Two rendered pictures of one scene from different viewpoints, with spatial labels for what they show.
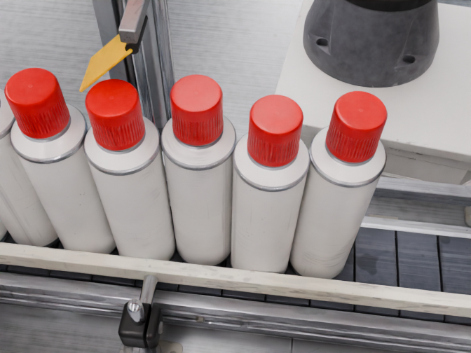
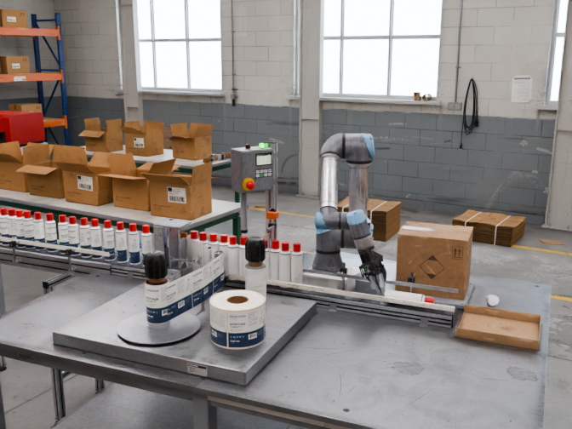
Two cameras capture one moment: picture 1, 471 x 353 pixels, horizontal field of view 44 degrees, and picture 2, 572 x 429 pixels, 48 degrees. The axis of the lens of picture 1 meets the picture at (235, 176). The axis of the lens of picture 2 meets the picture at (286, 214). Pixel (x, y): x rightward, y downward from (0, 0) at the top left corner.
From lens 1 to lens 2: 2.52 m
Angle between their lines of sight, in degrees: 44
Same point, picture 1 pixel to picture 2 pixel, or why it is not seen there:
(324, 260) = (294, 279)
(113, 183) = not seen: hidden behind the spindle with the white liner
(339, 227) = (295, 267)
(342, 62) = (317, 266)
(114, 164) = not seen: hidden behind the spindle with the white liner
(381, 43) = (323, 261)
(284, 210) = (285, 260)
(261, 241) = (283, 270)
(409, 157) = (325, 282)
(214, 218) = (276, 267)
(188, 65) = not seen: hidden behind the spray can
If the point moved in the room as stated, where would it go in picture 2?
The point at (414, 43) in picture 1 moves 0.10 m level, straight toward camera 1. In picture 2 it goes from (332, 263) to (319, 269)
